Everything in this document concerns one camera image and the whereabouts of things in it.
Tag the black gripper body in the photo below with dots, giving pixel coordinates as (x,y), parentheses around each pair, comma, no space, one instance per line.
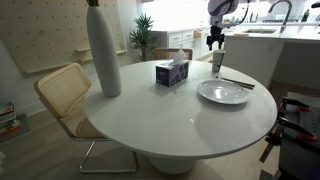
(216,35)

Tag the white paper cup black print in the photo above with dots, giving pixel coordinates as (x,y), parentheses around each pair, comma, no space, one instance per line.
(218,61)

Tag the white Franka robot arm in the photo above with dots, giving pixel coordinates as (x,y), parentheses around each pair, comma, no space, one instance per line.
(221,6)

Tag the wooden cutting board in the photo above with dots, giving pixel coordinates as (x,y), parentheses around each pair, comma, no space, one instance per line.
(241,34)

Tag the white drawer cabinets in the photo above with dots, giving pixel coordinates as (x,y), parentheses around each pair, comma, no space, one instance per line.
(180,38)

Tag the white tissue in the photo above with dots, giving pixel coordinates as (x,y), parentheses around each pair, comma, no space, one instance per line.
(179,56)

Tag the white kitchen island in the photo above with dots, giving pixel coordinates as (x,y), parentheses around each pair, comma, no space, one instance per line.
(256,56)

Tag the black chopstick pair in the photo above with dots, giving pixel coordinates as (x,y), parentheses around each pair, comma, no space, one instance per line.
(240,81)

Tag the steel kitchen sink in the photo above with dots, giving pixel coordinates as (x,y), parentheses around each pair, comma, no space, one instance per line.
(260,31)

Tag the white round plate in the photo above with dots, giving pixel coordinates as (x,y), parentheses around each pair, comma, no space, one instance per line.
(222,92)

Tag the purple patterned tissue box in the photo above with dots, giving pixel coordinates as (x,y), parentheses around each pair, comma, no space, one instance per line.
(171,75)

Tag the green potted plant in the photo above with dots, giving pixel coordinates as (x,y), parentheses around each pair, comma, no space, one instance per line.
(143,38)

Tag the black kitchen faucet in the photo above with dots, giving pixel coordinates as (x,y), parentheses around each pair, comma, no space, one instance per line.
(286,15)

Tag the short wooden pegboard shelf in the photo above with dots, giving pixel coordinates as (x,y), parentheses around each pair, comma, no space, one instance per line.
(86,60)
(121,52)
(82,50)

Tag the green bottle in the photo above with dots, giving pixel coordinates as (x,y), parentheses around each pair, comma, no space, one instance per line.
(305,16)

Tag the tall white ceramic vase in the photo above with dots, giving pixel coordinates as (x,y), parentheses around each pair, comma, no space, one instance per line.
(105,56)

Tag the black robot cart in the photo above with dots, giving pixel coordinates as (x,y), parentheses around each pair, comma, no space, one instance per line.
(300,156)

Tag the rattan chair with chrome legs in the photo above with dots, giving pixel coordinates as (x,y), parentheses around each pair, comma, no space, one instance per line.
(63,90)

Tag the long wooden pegboard shelf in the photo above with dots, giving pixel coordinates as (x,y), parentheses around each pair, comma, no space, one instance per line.
(48,68)

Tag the wooden pegboard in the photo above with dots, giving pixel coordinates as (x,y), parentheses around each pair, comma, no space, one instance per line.
(43,30)

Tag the stack of books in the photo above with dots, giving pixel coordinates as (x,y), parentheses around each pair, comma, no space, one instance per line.
(8,121)

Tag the black stereo camera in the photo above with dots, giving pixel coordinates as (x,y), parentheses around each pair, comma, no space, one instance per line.
(316,4)

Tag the white table pedestal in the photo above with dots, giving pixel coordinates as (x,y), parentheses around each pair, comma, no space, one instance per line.
(171,165)

